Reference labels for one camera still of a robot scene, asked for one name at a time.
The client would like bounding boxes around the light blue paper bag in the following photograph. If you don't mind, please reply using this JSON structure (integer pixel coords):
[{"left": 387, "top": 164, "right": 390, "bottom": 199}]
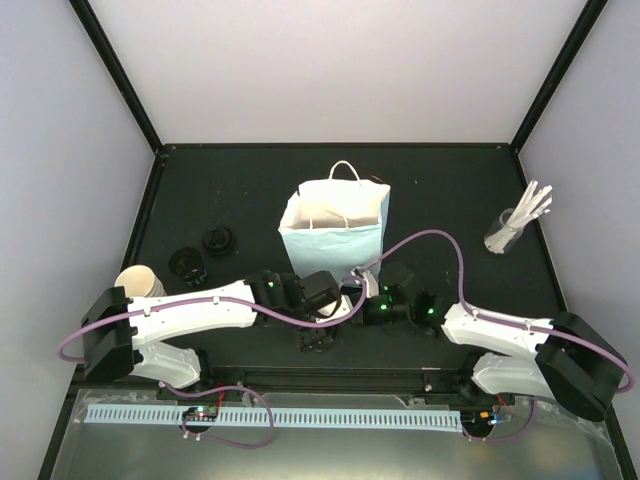
[{"left": 278, "top": 160, "right": 391, "bottom": 281}]

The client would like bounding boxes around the circuit board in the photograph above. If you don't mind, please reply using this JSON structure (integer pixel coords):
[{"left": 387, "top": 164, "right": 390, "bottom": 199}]
[
  {"left": 461, "top": 410, "right": 513, "bottom": 426},
  {"left": 182, "top": 406, "right": 218, "bottom": 422}
]

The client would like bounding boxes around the right circuit board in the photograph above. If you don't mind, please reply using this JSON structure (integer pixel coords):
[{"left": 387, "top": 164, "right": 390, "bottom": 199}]
[{"left": 461, "top": 410, "right": 513, "bottom": 426}]

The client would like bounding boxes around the left circuit board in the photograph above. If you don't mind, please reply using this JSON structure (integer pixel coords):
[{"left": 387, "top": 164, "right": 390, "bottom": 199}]
[{"left": 182, "top": 406, "right": 218, "bottom": 422}]

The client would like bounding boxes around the right black frame post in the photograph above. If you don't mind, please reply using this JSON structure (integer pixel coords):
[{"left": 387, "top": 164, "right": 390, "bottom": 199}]
[{"left": 510, "top": 0, "right": 608, "bottom": 154}]

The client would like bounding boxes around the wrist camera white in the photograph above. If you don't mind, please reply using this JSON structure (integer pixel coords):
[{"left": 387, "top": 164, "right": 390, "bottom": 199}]
[
  {"left": 314, "top": 295, "right": 353, "bottom": 323},
  {"left": 351, "top": 269, "right": 379, "bottom": 299}
]

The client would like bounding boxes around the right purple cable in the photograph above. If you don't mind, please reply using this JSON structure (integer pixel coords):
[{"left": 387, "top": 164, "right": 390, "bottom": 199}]
[{"left": 357, "top": 228, "right": 637, "bottom": 444}]

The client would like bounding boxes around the clear glass straw holder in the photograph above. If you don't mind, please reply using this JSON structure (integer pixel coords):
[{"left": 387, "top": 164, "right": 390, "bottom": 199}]
[{"left": 484, "top": 208, "right": 524, "bottom": 254}]

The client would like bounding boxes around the light blue slotted cable duct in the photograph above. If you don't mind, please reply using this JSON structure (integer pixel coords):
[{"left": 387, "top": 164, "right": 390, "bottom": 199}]
[{"left": 84, "top": 404, "right": 463, "bottom": 433}]

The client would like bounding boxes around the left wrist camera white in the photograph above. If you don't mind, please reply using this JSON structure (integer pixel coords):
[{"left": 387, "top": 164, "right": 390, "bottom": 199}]
[{"left": 314, "top": 295, "right": 353, "bottom": 323}]

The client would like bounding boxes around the left black frame post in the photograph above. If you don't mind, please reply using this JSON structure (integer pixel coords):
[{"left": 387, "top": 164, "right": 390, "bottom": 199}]
[{"left": 69, "top": 0, "right": 163, "bottom": 154}]

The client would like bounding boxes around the black frame post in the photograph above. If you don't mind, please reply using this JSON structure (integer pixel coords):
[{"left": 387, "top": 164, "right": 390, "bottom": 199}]
[
  {"left": 510, "top": 0, "right": 608, "bottom": 154},
  {"left": 69, "top": 0, "right": 163, "bottom": 154}
]

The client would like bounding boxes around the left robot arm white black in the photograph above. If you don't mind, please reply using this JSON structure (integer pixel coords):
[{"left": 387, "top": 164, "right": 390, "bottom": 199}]
[{"left": 81, "top": 271, "right": 352, "bottom": 399}]

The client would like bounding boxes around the black aluminium frame rail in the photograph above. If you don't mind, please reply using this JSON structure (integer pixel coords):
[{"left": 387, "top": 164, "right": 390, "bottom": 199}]
[{"left": 169, "top": 357, "right": 475, "bottom": 396}]

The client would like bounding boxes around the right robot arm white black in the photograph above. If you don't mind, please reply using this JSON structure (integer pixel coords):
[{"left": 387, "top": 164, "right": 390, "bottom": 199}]
[{"left": 359, "top": 262, "right": 625, "bottom": 422}]

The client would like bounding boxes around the purple cable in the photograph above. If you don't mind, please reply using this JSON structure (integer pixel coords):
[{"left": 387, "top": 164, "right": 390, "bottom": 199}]
[
  {"left": 357, "top": 228, "right": 637, "bottom": 444},
  {"left": 57, "top": 295, "right": 364, "bottom": 448}
]

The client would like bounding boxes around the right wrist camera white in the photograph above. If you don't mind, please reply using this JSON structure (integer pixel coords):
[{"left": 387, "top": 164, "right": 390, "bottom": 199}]
[{"left": 351, "top": 269, "right": 379, "bottom": 299}]

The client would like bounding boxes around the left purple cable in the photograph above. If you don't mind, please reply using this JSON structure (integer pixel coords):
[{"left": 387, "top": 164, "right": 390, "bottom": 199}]
[{"left": 57, "top": 295, "right": 364, "bottom": 448}]

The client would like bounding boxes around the black coffee cup lid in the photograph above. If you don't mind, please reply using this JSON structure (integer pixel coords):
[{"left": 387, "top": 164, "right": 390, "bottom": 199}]
[{"left": 202, "top": 226, "right": 235, "bottom": 256}]

